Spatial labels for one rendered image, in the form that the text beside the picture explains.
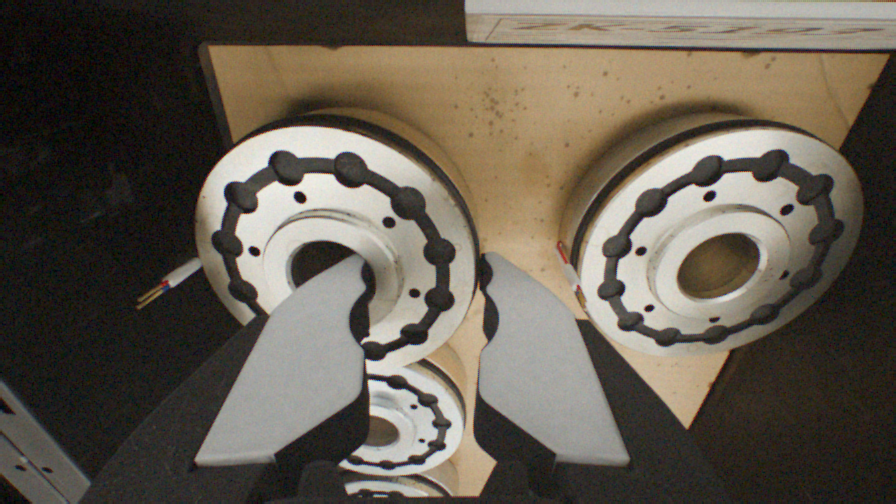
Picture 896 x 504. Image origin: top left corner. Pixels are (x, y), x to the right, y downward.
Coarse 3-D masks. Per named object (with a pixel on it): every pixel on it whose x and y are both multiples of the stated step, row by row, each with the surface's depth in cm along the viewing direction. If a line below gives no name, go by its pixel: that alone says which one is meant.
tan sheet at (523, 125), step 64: (256, 64) 14; (320, 64) 14; (384, 64) 13; (448, 64) 13; (512, 64) 13; (576, 64) 13; (640, 64) 13; (704, 64) 13; (768, 64) 13; (832, 64) 13; (256, 128) 15; (448, 128) 14; (512, 128) 14; (576, 128) 14; (640, 128) 14; (832, 128) 14; (512, 192) 16; (512, 256) 17; (704, 384) 21
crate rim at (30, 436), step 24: (0, 336) 8; (0, 360) 8; (24, 360) 9; (0, 384) 8; (24, 384) 9; (0, 408) 9; (24, 408) 9; (48, 408) 9; (24, 432) 9; (48, 432) 9; (72, 432) 10; (48, 456) 10; (72, 456) 10; (96, 456) 11; (72, 480) 10
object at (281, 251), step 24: (312, 216) 11; (336, 216) 11; (288, 240) 11; (312, 240) 11; (336, 240) 11; (360, 240) 11; (384, 240) 11; (264, 264) 12; (288, 264) 12; (384, 264) 11; (288, 288) 12; (384, 288) 12; (384, 312) 12
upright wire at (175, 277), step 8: (184, 264) 12; (192, 264) 12; (200, 264) 13; (176, 272) 12; (184, 272) 12; (192, 272) 12; (168, 280) 11; (176, 280) 12; (144, 296) 11; (152, 296) 11; (144, 304) 11
